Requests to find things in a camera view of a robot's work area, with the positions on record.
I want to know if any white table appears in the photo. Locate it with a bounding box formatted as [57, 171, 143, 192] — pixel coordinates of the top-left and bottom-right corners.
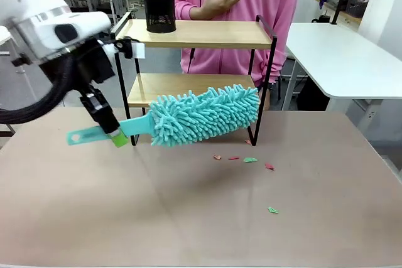
[280, 22, 402, 112]

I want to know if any two-tier wooden black-frame shelf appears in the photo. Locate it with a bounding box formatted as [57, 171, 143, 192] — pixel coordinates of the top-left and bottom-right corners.
[109, 12, 278, 147]

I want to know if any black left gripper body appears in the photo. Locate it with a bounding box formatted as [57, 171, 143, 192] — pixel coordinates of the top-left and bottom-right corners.
[72, 38, 116, 94]

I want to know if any teal microfiber duster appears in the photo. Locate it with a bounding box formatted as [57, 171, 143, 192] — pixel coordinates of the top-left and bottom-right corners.
[65, 83, 261, 149]

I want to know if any black chair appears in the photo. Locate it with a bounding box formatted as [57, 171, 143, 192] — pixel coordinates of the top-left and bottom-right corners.
[296, 75, 331, 112]

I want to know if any dark storage crate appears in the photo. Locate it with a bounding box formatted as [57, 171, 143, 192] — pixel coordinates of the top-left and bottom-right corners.
[346, 0, 369, 19]

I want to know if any person's right forearm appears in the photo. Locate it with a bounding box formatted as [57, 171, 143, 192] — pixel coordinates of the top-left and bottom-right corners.
[174, 0, 205, 21]

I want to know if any black corrugated cable hose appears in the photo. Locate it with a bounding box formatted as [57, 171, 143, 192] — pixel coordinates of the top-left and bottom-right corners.
[0, 53, 78, 126]

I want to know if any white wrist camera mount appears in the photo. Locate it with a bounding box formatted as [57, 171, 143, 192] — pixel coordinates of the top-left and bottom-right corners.
[102, 37, 146, 60]

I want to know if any black mesh pen holder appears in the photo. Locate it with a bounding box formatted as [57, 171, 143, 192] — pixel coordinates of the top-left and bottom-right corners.
[142, 0, 177, 35]

